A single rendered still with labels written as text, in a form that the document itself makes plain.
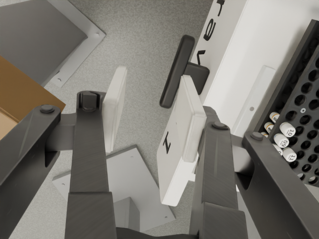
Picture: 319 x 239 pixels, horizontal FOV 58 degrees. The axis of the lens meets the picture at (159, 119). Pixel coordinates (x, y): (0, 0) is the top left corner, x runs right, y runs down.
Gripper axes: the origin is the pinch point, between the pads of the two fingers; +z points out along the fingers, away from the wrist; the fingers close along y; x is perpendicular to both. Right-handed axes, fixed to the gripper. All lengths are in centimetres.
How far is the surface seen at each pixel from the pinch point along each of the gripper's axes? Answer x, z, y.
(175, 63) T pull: 0.6, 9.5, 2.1
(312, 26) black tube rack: 5.5, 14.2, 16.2
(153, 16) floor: -6, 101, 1
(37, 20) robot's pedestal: -9, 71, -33
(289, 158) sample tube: -8.2, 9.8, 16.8
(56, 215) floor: -112, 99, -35
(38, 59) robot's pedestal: -13, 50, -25
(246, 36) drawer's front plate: 4.3, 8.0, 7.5
